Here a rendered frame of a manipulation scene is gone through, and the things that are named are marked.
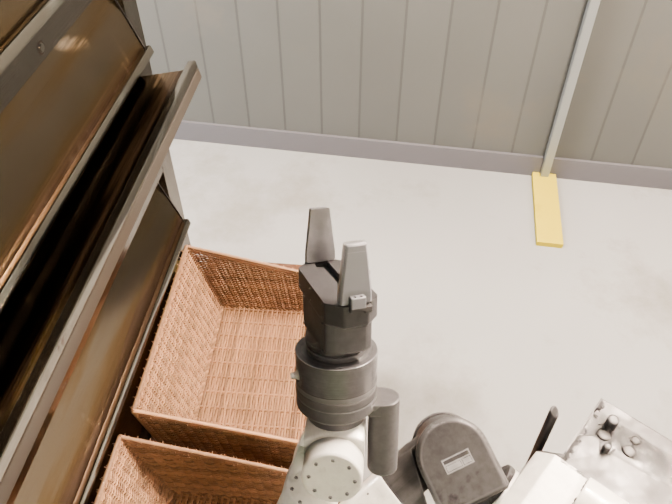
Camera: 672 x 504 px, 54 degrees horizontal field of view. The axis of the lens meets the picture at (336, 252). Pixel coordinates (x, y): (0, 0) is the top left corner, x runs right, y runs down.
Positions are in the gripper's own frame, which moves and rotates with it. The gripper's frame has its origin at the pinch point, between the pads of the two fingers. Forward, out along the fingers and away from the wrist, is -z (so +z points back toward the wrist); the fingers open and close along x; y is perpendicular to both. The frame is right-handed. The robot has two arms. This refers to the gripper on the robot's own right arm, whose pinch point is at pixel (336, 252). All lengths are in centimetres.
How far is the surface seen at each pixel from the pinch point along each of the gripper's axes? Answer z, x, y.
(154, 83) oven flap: -5, -98, 9
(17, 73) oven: -12, -58, 32
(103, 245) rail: 14, -47, 23
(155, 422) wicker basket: 70, -78, 19
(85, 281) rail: 17, -41, 26
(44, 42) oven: -16, -66, 28
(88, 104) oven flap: -4, -76, 23
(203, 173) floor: 67, -285, -23
